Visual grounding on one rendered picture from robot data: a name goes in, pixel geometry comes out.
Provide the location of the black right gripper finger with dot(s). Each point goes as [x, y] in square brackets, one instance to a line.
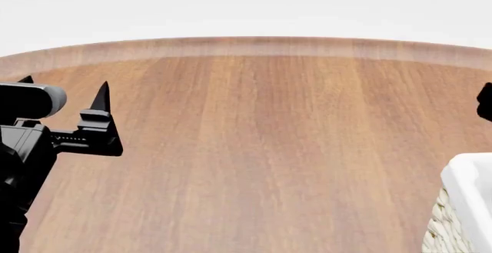
[486, 103]

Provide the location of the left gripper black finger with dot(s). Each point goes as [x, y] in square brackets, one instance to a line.
[100, 137]
[26, 79]

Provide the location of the woven wicker basket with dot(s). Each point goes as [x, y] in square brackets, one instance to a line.
[446, 230]

